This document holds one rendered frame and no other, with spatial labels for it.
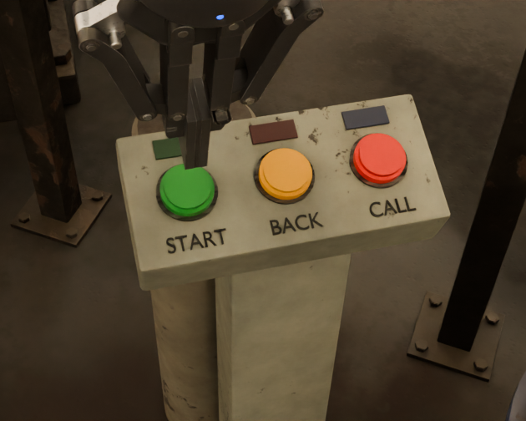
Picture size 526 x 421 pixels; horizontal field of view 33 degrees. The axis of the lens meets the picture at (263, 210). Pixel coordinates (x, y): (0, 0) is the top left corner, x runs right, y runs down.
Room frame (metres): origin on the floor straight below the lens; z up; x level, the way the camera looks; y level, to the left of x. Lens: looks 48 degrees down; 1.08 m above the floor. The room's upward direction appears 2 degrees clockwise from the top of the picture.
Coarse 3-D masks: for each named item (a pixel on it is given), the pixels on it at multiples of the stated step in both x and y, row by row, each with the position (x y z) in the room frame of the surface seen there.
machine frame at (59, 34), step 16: (48, 0) 1.43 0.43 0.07; (48, 16) 1.32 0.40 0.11; (64, 16) 1.39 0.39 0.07; (64, 32) 1.34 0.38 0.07; (64, 48) 1.26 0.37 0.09; (0, 64) 1.16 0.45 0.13; (64, 64) 1.24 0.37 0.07; (0, 80) 1.16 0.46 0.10; (64, 80) 1.21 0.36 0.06; (0, 96) 1.16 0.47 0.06; (64, 96) 1.21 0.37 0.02; (80, 96) 1.22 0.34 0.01; (0, 112) 1.16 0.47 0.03
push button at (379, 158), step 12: (360, 144) 0.49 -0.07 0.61; (372, 144) 0.49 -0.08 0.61; (384, 144) 0.49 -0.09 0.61; (396, 144) 0.49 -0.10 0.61; (360, 156) 0.48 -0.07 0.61; (372, 156) 0.48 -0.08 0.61; (384, 156) 0.48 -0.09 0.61; (396, 156) 0.48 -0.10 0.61; (360, 168) 0.47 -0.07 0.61; (372, 168) 0.47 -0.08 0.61; (384, 168) 0.47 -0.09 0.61; (396, 168) 0.47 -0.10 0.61; (372, 180) 0.46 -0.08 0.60; (384, 180) 0.46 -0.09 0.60
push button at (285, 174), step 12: (276, 156) 0.47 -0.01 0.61; (288, 156) 0.47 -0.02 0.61; (300, 156) 0.47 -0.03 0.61; (264, 168) 0.46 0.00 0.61; (276, 168) 0.46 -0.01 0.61; (288, 168) 0.46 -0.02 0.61; (300, 168) 0.46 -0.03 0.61; (264, 180) 0.45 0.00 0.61; (276, 180) 0.45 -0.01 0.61; (288, 180) 0.45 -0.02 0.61; (300, 180) 0.45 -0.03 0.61; (276, 192) 0.44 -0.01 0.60; (288, 192) 0.44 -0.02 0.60; (300, 192) 0.45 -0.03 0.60
